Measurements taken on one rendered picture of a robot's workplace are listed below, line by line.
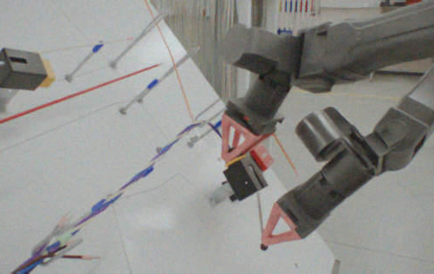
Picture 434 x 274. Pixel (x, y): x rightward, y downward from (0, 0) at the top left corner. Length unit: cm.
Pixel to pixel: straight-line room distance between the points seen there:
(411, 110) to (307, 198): 19
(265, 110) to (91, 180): 27
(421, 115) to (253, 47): 25
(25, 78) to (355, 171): 43
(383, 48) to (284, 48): 15
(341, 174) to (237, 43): 23
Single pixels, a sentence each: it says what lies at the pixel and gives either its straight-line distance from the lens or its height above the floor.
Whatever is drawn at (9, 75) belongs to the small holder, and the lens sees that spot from 52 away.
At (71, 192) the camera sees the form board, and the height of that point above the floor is 119.
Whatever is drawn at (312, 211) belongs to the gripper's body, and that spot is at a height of 112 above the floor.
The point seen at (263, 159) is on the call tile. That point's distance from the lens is 88.
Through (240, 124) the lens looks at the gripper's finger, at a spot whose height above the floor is 123.
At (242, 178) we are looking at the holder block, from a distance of 69.
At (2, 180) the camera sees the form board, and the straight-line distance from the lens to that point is 53.
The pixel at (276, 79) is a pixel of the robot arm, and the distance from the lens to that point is 65.
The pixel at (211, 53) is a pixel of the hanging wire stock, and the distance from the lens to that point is 132.
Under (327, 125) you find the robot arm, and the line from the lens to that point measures 67.
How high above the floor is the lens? 142
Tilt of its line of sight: 18 degrees down
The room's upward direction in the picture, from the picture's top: straight up
